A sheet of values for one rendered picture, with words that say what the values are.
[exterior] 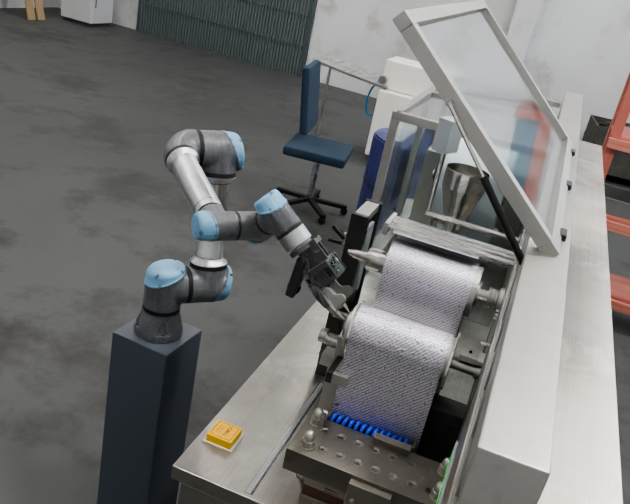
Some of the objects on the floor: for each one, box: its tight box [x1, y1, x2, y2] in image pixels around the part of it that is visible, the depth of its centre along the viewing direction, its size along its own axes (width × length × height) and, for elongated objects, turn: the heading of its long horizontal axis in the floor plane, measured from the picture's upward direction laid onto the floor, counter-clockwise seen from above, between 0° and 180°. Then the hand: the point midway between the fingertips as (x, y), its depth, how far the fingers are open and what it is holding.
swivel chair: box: [276, 60, 354, 225], centre depth 588 cm, size 67×64×116 cm
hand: (340, 313), depth 185 cm, fingers open, 3 cm apart
